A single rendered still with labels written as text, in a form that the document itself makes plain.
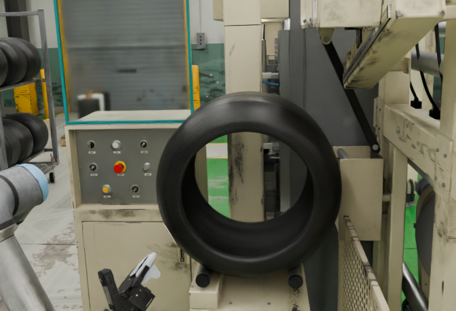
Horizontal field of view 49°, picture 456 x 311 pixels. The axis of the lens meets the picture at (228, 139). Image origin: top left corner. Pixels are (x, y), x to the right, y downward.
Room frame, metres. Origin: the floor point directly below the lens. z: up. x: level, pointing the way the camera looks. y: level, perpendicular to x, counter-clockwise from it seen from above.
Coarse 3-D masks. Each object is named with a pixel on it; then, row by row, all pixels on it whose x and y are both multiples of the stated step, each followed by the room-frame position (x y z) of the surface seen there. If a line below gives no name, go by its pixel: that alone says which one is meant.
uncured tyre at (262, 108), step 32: (224, 96) 1.54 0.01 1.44; (256, 96) 1.46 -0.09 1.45; (192, 128) 1.40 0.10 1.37; (224, 128) 1.38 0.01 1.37; (256, 128) 1.37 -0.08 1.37; (288, 128) 1.36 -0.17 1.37; (320, 128) 1.52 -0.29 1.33; (160, 160) 1.44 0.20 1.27; (192, 160) 1.65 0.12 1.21; (320, 160) 1.36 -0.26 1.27; (160, 192) 1.41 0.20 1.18; (192, 192) 1.65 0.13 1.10; (320, 192) 1.35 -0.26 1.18; (192, 224) 1.60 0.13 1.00; (224, 224) 1.64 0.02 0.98; (256, 224) 1.64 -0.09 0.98; (288, 224) 1.62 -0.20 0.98; (320, 224) 1.36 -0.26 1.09; (192, 256) 1.41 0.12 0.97; (224, 256) 1.37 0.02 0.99; (256, 256) 1.39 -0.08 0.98; (288, 256) 1.36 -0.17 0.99
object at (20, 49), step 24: (0, 48) 4.87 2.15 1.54; (24, 48) 5.29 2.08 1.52; (0, 72) 4.54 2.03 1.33; (24, 72) 5.06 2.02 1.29; (48, 72) 5.60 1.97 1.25; (0, 96) 5.62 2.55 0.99; (48, 96) 5.60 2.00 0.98; (0, 120) 4.37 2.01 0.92; (24, 120) 5.27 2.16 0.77; (0, 144) 4.35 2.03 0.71; (24, 144) 4.88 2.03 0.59; (0, 168) 4.44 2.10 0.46; (48, 168) 5.32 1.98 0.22
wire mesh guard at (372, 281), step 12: (348, 216) 1.63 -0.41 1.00; (348, 228) 1.53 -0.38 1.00; (348, 240) 1.56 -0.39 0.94; (348, 252) 1.56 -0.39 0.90; (360, 252) 1.35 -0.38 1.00; (348, 264) 1.56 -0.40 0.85; (360, 264) 1.35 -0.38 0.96; (348, 276) 1.56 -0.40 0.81; (372, 276) 1.20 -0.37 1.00; (372, 288) 1.15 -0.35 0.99; (348, 300) 1.55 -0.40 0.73; (360, 300) 1.34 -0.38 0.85; (372, 300) 1.18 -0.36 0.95; (384, 300) 1.08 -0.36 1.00
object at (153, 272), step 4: (148, 256) 1.34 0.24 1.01; (152, 256) 1.34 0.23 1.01; (148, 260) 1.32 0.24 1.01; (152, 260) 1.32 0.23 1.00; (144, 264) 1.31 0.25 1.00; (148, 264) 1.31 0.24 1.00; (152, 264) 1.32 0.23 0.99; (140, 268) 1.31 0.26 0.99; (152, 268) 1.32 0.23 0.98; (156, 268) 1.32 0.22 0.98; (136, 272) 1.30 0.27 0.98; (148, 272) 1.31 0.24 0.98; (152, 272) 1.31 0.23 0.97; (156, 272) 1.32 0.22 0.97; (136, 276) 1.28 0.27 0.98; (148, 276) 1.30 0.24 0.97; (152, 276) 1.31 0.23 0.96; (156, 276) 1.31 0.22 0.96; (144, 280) 1.29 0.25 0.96
